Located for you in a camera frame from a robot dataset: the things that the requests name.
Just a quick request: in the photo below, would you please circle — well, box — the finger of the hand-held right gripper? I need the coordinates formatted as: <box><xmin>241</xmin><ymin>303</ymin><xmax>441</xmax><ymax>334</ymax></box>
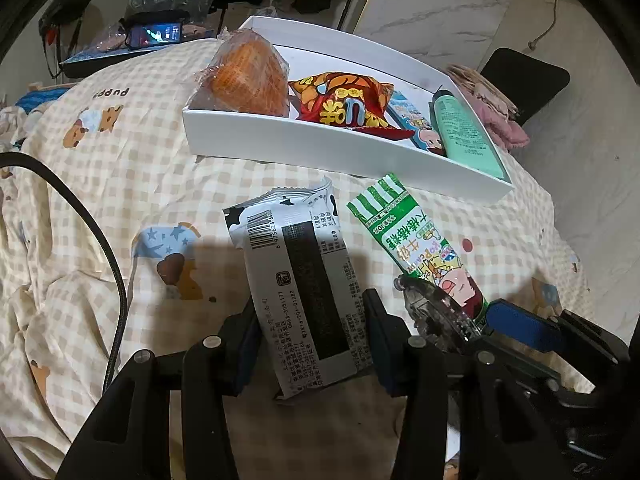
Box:
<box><xmin>500</xmin><ymin>360</ymin><xmax>596</xmax><ymax>411</ymax></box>
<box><xmin>486</xmin><ymin>299</ymin><xmax>632</xmax><ymax>378</ymax></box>

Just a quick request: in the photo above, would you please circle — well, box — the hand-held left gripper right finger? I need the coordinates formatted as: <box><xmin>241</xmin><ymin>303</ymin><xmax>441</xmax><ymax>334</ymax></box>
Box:
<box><xmin>361</xmin><ymin>287</ymin><xmax>546</xmax><ymax>480</ymax></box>

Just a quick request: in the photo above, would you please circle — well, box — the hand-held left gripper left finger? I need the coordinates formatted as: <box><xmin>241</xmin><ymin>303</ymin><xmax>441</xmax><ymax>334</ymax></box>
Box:
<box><xmin>57</xmin><ymin>300</ymin><xmax>263</xmax><ymax>480</ymax></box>

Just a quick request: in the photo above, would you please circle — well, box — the black and white cow-print packet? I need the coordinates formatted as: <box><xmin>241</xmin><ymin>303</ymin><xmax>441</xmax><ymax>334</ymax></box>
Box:
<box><xmin>222</xmin><ymin>176</ymin><xmax>373</xmax><ymax>401</ymax></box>

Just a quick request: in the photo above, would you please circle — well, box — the green striped snack packet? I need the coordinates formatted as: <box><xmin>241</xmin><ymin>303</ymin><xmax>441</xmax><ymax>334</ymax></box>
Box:
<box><xmin>346</xmin><ymin>172</ymin><xmax>491</xmax><ymax>331</ymax></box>

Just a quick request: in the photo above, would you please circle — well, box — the white shallow cardboard box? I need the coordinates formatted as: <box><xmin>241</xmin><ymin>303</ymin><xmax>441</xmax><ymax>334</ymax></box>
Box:
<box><xmin>181</xmin><ymin>15</ymin><xmax>516</xmax><ymax>206</ymax></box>

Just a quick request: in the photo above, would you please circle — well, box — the green cosmetic tube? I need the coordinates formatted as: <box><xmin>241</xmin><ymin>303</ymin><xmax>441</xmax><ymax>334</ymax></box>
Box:
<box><xmin>431</xmin><ymin>87</ymin><xmax>507</xmax><ymax>181</ymax></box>

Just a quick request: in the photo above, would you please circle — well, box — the red snack packet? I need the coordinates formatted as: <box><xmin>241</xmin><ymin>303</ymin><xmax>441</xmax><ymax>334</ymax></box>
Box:
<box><xmin>289</xmin><ymin>71</ymin><xmax>393</xmax><ymax>133</ymax></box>

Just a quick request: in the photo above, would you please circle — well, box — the pink fluffy blanket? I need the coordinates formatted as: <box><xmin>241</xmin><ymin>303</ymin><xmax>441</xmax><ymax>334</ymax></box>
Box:
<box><xmin>477</xmin><ymin>87</ymin><xmax>531</xmax><ymax>151</ymax></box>

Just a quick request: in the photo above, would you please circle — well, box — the checked bear-print blanket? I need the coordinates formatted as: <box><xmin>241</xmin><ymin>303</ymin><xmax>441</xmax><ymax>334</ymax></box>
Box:
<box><xmin>0</xmin><ymin>37</ymin><xmax>596</xmax><ymax>480</ymax></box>

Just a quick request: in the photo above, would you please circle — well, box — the small blue cartoon packet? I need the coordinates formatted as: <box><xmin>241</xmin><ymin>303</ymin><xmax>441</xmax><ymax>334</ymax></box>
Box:
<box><xmin>387</xmin><ymin>91</ymin><xmax>447</xmax><ymax>157</ymax></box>

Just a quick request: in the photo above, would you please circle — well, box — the beige knitted cloth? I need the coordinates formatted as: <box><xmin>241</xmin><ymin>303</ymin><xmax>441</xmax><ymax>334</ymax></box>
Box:
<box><xmin>445</xmin><ymin>64</ymin><xmax>518</xmax><ymax>121</ymax></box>

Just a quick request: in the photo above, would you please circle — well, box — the dark flat pad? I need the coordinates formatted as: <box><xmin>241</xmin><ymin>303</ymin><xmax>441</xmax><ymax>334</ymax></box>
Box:
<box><xmin>477</xmin><ymin>47</ymin><xmax>572</xmax><ymax>128</ymax></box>

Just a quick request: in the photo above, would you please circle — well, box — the orange bread in clear wrapper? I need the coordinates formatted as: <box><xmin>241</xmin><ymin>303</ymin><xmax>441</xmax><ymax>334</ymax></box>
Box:
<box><xmin>192</xmin><ymin>29</ymin><xmax>292</xmax><ymax>120</ymax></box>

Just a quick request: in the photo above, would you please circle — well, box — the dark side table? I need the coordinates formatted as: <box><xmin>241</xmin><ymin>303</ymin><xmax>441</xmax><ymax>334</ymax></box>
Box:
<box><xmin>59</xmin><ymin>35</ymin><xmax>211</xmax><ymax>80</ymax></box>

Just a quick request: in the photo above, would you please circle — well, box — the blue cloth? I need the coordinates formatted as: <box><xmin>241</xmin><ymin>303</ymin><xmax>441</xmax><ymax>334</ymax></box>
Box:
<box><xmin>14</xmin><ymin>87</ymin><xmax>68</xmax><ymax>111</ymax></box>

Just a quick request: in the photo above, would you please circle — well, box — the smartphone with lit screen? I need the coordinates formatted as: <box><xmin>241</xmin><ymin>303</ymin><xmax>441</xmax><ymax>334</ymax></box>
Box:
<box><xmin>125</xmin><ymin>22</ymin><xmax>183</xmax><ymax>50</ymax></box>

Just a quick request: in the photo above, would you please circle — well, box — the pink plastic packet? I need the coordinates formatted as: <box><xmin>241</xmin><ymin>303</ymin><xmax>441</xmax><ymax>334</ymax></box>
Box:
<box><xmin>95</xmin><ymin>27</ymin><xmax>128</xmax><ymax>53</ymax></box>

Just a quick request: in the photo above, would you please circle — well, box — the black oblong object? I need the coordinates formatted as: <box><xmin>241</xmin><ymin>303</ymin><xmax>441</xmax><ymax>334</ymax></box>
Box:
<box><xmin>119</xmin><ymin>9</ymin><xmax>185</xmax><ymax>28</ymax></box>

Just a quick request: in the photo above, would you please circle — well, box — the black bag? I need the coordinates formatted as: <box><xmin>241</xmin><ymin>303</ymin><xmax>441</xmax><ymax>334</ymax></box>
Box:
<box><xmin>39</xmin><ymin>0</ymin><xmax>96</xmax><ymax>36</ymax></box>

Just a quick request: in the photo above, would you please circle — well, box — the black cable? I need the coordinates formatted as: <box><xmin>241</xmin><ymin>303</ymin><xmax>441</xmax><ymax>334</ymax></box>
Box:
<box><xmin>0</xmin><ymin>151</ymin><xmax>128</xmax><ymax>396</ymax></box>

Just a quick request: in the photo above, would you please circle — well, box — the grey floor cable with plug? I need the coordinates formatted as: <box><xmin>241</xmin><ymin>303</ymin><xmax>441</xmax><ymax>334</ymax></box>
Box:
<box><xmin>527</xmin><ymin>0</ymin><xmax>568</xmax><ymax>53</ymax></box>

